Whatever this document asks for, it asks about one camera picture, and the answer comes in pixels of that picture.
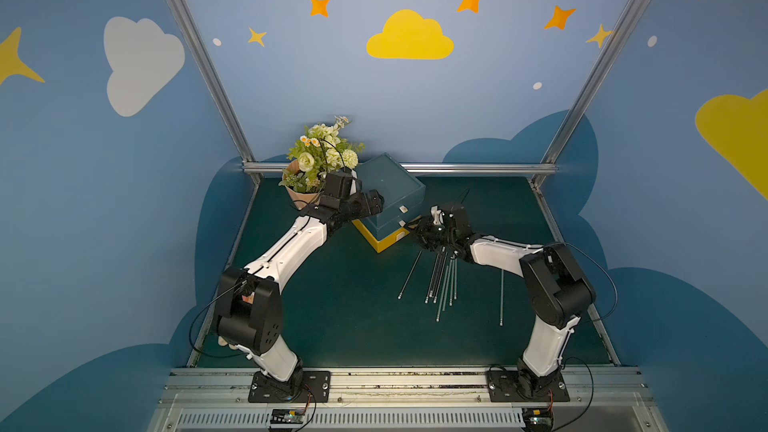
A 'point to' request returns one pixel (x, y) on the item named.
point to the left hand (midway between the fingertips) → (372, 198)
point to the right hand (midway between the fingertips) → (408, 225)
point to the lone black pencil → (409, 275)
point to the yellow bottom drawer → (381, 244)
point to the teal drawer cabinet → (402, 192)
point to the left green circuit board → (287, 416)
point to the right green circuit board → (537, 419)
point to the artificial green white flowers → (318, 152)
